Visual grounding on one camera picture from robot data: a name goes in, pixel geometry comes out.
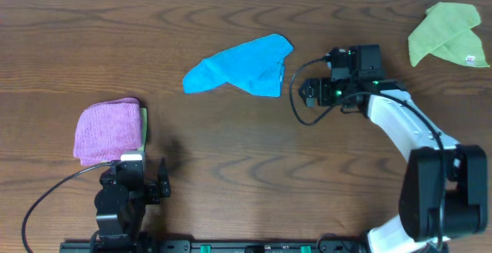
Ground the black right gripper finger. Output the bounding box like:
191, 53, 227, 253
299, 92, 316, 108
298, 78, 314, 92

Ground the light green folded cloth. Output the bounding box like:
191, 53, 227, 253
138, 108, 148, 151

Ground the blue microfiber cloth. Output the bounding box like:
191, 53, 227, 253
182, 34, 294, 98

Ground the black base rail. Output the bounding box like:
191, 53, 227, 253
59, 238, 450, 253

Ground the purple folded microfiber cloth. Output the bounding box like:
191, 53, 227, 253
73, 98, 143, 166

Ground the green microfiber cloth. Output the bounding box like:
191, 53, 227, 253
407, 2, 490, 68

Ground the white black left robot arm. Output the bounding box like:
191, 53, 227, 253
89, 160, 171, 252

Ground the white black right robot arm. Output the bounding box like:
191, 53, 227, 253
298, 45, 488, 252

